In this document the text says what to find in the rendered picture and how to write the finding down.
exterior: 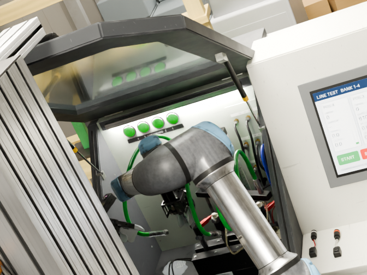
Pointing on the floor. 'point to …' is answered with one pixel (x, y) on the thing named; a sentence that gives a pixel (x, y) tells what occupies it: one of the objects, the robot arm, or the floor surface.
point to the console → (311, 45)
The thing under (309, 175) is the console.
